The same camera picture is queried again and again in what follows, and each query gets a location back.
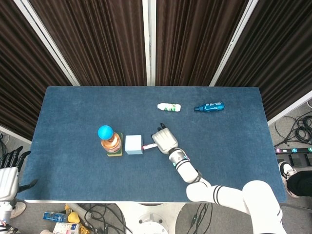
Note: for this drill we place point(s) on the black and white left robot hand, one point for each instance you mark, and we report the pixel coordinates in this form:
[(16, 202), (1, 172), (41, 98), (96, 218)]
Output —
[(8, 176)]

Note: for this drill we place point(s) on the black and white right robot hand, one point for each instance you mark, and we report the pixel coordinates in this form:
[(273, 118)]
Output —
[(165, 141)]

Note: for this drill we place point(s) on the red-tipped white marker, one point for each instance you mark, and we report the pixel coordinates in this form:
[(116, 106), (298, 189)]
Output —
[(148, 146)]

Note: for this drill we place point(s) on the white cube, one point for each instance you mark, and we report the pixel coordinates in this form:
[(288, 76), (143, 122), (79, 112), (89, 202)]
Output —
[(133, 144)]

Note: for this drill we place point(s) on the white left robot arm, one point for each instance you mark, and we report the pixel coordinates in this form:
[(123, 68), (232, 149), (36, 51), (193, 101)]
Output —
[(5, 215)]

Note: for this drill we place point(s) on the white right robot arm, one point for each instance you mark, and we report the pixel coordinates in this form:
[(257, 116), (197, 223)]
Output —
[(219, 192)]

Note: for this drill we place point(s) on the white bottle with green print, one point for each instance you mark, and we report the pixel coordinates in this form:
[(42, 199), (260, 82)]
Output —
[(169, 107)]

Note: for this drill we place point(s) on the green wooden square coaster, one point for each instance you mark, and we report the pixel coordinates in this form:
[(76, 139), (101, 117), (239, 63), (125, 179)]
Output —
[(117, 154)]

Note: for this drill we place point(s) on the orange transparent bottle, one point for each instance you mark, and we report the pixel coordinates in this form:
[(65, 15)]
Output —
[(111, 145)]

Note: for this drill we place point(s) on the blue spray bottle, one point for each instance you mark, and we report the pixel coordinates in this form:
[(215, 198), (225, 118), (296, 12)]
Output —
[(210, 107)]

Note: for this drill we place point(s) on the blue ball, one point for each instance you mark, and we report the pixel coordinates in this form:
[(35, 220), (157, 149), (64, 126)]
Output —
[(105, 132)]

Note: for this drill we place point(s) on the blue cardboard box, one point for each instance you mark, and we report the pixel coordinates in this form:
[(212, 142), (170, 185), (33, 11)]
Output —
[(54, 216)]

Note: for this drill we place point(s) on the blue felt table mat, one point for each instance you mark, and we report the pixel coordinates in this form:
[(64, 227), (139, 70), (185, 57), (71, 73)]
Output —
[(73, 175)]

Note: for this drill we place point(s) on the white printed box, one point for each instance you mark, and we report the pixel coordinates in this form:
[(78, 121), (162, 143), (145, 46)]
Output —
[(65, 228)]

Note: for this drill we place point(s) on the yellow plastic toy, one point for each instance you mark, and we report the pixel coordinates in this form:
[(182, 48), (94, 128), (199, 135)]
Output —
[(73, 217)]

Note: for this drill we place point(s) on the dark brown curtain panel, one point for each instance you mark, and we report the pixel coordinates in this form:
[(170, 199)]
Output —
[(195, 41), (19, 73), (278, 53), (97, 41)]

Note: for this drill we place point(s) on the white and black sneaker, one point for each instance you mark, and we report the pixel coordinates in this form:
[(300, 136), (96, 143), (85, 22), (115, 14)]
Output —
[(286, 170)]

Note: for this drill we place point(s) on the black foot pedal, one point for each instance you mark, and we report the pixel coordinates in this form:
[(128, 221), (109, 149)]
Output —
[(299, 159)]

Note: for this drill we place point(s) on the black trouser leg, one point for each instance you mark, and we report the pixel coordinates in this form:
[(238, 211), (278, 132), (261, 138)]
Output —
[(301, 184)]

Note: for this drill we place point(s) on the white frame rail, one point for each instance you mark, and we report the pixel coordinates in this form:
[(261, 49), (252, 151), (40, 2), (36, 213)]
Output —
[(14, 135), (290, 107)]

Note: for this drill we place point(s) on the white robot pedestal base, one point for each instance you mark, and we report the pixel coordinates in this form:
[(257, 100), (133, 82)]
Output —
[(151, 218)]

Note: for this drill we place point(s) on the white frame post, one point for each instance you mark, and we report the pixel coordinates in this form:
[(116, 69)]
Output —
[(46, 39), (149, 41), (234, 41)]

